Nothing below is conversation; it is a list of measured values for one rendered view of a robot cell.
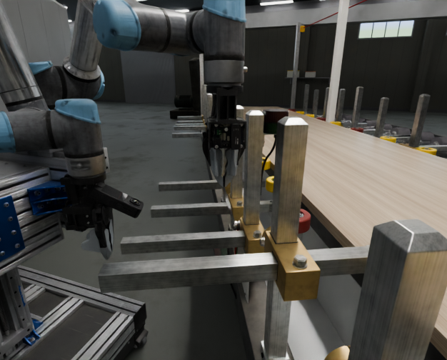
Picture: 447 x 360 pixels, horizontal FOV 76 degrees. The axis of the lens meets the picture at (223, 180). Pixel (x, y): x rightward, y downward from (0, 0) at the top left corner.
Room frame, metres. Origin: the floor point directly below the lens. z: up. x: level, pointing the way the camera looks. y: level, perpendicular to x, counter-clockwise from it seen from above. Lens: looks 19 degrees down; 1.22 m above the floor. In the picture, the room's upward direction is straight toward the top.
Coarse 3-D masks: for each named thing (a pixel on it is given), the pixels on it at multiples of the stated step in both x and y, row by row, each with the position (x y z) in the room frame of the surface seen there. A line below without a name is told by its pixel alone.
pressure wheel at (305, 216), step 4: (300, 212) 0.65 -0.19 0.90; (304, 212) 0.64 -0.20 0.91; (300, 216) 0.63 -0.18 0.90; (304, 216) 0.62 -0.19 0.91; (308, 216) 0.62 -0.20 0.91; (300, 220) 0.60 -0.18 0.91; (304, 220) 0.60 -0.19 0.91; (308, 220) 0.61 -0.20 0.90; (300, 224) 0.60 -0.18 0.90; (304, 224) 0.60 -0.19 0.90; (308, 224) 0.61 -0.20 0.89; (300, 228) 0.60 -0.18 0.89; (304, 228) 0.60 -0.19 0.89; (308, 228) 0.61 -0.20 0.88; (300, 232) 0.60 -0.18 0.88; (304, 232) 0.60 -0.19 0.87
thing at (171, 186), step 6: (210, 180) 1.13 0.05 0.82; (264, 180) 1.13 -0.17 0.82; (162, 186) 1.08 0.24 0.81; (168, 186) 1.08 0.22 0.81; (174, 186) 1.08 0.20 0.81; (180, 186) 1.09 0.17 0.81; (186, 186) 1.09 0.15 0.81; (192, 186) 1.09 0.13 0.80; (198, 186) 1.10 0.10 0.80; (204, 186) 1.10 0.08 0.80; (210, 186) 1.10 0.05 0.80; (216, 186) 1.10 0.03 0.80; (264, 186) 1.12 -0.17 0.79
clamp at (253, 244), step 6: (240, 222) 0.68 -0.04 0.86; (240, 228) 0.68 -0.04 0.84; (246, 228) 0.63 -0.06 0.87; (252, 228) 0.63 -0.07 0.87; (258, 228) 0.63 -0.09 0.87; (246, 234) 0.60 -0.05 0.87; (252, 234) 0.60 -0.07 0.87; (246, 240) 0.59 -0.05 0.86; (252, 240) 0.58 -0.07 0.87; (258, 240) 0.58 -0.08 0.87; (246, 246) 0.59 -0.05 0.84; (252, 246) 0.58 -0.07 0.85; (258, 246) 0.58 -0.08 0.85; (246, 252) 0.59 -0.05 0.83; (252, 252) 0.58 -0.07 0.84; (258, 252) 0.58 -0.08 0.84
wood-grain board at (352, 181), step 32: (320, 128) 1.97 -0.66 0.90; (320, 160) 1.15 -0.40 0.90; (352, 160) 1.15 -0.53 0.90; (384, 160) 1.15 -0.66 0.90; (416, 160) 1.15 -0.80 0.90; (320, 192) 0.79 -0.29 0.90; (352, 192) 0.79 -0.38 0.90; (384, 192) 0.79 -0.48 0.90; (416, 192) 0.79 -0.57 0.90; (352, 224) 0.59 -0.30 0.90
